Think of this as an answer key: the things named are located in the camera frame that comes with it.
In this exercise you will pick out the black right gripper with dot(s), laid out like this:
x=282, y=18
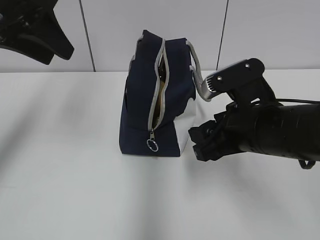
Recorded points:
x=223, y=135

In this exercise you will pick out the brown bread loaf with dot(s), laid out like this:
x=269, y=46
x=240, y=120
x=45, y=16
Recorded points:
x=162, y=86

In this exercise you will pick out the navy insulated lunch bag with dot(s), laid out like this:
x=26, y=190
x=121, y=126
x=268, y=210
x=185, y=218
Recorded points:
x=154, y=124

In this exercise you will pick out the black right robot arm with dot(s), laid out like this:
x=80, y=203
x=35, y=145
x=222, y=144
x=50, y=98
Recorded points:
x=289, y=131

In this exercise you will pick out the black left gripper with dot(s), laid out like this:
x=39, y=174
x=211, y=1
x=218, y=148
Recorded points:
x=31, y=28

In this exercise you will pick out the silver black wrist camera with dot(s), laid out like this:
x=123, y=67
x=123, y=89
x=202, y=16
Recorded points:
x=243, y=81

